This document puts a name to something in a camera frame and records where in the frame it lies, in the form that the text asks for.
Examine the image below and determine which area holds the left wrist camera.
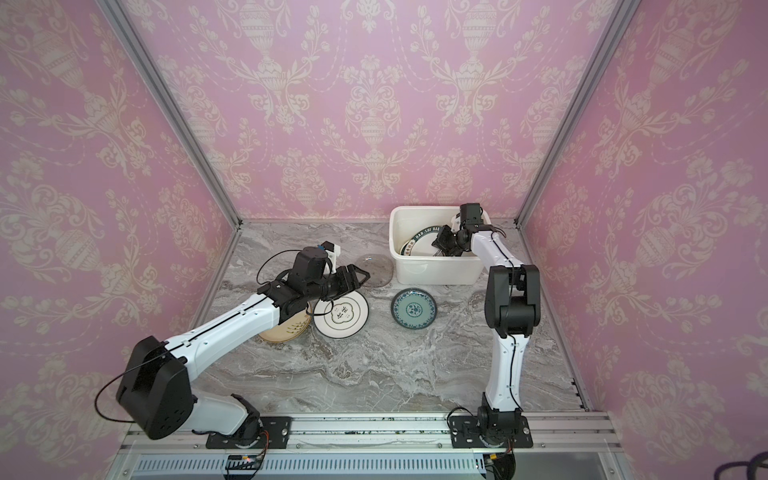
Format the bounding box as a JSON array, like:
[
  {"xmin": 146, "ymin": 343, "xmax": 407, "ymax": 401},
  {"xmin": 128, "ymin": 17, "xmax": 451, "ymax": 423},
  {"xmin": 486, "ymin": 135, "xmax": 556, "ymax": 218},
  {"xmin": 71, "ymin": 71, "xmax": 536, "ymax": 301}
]
[{"xmin": 319, "ymin": 241, "xmax": 341, "ymax": 274}]

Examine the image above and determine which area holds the clear glass plate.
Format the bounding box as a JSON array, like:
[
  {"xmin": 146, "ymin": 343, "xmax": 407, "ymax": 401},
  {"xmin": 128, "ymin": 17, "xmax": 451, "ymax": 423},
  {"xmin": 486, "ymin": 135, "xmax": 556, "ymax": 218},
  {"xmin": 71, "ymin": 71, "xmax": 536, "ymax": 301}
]
[{"xmin": 353, "ymin": 253, "xmax": 394, "ymax": 289}]

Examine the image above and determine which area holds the white plastic bin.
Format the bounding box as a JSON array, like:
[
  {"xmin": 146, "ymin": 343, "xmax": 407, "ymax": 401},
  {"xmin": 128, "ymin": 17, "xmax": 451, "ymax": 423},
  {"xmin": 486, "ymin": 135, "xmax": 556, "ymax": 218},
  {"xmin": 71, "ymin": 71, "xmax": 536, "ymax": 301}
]
[{"xmin": 389, "ymin": 203, "xmax": 504, "ymax": 285}]

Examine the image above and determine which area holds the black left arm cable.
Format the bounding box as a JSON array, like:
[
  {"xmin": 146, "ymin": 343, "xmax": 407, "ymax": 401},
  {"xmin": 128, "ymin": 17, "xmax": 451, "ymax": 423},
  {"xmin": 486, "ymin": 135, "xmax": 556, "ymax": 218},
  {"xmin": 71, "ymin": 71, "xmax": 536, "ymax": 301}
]
[{"xmin": 94, "ymin": 248, "xmax": 301, "ymax": 424}]

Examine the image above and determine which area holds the white plate teal lettered rim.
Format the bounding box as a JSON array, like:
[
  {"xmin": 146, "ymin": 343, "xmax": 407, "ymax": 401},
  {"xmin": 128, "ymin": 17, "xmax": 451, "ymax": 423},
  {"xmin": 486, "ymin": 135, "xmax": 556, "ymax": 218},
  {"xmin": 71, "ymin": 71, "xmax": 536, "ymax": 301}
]
[{"xmin": 399, "ymin": 225, "xmax": 443, "ymax": 257}]

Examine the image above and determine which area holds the white plate with quatrefoil border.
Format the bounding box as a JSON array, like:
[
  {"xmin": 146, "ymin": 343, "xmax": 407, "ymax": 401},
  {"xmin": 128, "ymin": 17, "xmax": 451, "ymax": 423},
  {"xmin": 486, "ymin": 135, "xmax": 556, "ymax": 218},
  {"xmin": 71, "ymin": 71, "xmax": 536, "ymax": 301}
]
[{"xmin": 311, "ymin": 291, "xmax": 370, "ymax": 339}]

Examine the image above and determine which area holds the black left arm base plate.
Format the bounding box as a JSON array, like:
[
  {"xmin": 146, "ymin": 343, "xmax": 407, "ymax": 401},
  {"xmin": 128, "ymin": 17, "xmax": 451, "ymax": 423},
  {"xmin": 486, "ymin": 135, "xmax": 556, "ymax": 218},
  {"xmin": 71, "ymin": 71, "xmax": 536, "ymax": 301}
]
[{"xmin": 205, "ymin": 416, "xmax": 293, "ymax": 451}]

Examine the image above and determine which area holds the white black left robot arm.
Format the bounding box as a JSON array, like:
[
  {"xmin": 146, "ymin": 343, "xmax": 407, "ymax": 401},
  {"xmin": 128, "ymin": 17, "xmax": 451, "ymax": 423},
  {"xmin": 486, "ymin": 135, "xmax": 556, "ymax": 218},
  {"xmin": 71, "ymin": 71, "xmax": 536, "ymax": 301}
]
[{"xmin": 116, "ymin": 242, "xmax": 371, "ymax": 448}]

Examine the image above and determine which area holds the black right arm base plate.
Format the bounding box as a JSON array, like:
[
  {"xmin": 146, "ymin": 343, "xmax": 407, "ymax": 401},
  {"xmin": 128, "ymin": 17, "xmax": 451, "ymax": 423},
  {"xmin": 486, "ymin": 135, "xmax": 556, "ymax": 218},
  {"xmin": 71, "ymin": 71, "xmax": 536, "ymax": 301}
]
[{"xmin": 446, "ymin": 412, "xmax": 534, "ymax": 450}]

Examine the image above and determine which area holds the beige plate with wheat sprig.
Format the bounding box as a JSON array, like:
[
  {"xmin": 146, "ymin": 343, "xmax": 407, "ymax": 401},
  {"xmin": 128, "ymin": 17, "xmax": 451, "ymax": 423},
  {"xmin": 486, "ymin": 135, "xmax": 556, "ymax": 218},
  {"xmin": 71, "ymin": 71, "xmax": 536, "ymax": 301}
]
[{"xmin": 259, "ymin": 312, "xmax": 312, "ymax": 343}]

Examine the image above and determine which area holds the teal blue floral plate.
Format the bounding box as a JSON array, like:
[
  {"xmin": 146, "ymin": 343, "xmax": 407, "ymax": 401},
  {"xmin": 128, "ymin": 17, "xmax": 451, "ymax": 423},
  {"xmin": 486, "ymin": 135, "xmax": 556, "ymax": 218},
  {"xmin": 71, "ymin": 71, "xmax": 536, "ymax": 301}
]
[{"xmin": 390, "ymin": 288, "xmax": 438, "ymax": 330}]

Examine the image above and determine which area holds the aluminium corner post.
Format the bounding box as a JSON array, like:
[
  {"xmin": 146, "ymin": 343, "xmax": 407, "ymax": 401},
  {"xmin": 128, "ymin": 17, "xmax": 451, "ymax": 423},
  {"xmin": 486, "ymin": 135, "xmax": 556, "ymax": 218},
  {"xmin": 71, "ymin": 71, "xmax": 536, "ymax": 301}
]
[
  {"xmin": 516, "ymin": 0, "xmax": 641, "ymax": 232},
  {"xmin": 96, "ymin": 0, "xmax": 242, "ymax": 230}
]

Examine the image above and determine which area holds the aluminium right corner post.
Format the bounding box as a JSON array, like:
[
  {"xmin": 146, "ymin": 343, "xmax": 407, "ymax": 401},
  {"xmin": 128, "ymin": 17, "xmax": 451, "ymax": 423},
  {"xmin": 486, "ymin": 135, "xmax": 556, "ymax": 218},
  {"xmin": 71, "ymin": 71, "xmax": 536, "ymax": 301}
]
[{"xmin": 516, "ymin": 0, "xmax": 641, "ymax": 232}]

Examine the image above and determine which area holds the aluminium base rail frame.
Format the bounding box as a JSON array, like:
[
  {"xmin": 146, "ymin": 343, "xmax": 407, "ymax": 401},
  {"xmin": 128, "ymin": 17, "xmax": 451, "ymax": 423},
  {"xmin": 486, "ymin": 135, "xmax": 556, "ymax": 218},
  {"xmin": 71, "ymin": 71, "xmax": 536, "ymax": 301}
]
[{"xmin": 107, "ymin": 410, "xmax": 633, "ymax": 479}]

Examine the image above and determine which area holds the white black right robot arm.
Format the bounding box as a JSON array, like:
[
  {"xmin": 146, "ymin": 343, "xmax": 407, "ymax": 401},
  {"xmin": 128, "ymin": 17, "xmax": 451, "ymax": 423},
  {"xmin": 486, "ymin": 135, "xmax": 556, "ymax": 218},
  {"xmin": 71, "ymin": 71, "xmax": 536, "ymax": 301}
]
[{"xmin": 433, "ymin": 203, "xmax": 541, "ymax": 445}]

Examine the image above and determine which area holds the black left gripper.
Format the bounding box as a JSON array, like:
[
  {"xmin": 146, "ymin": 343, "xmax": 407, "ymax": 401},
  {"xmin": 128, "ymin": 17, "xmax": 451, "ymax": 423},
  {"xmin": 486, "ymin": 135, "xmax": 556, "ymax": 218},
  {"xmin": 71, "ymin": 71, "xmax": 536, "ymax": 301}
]
[{"xmin": 306, "ymin": 262, "xmax": 372, "ymax": 302}]

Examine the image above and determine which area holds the aluminium left corner post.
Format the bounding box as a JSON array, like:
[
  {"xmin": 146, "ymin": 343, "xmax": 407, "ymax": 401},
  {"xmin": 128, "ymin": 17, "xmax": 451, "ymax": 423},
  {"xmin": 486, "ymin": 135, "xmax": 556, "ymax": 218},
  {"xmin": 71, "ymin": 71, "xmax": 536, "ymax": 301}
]
[{"xmin": 96, "ymin": 0, "xmax": 242, "ymax": 230}]

